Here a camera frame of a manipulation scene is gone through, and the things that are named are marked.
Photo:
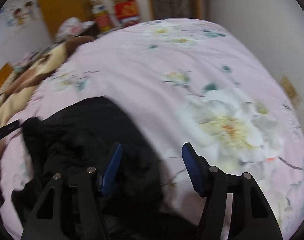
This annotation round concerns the wooden wardrobe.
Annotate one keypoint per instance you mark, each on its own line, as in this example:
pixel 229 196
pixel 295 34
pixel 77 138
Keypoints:
pixel 55 12

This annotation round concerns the pink floral bed cover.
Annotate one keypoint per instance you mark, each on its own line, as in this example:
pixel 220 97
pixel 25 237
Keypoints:
pixel 185 80

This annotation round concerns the snack package stack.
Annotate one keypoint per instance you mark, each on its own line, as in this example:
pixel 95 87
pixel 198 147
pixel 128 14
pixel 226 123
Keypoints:
pixel 101 16

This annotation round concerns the brown cream fleece blanket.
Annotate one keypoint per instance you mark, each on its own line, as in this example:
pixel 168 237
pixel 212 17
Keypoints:
pixel 15 98

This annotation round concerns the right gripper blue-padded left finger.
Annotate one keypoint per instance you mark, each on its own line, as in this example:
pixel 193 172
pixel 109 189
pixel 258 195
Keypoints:
pixel 70 207

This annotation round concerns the black hooded jacket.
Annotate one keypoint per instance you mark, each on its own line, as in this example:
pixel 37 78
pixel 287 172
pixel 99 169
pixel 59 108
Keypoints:
pixel 80 136

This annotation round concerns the cartoon couple wall poster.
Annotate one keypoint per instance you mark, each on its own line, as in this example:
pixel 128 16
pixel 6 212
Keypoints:
pixel 18 14

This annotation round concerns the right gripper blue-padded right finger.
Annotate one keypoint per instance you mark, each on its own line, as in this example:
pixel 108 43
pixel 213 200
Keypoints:
pixel 251 215

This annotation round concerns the red gift box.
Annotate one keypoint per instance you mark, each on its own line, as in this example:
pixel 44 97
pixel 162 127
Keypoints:
pixel 127 12

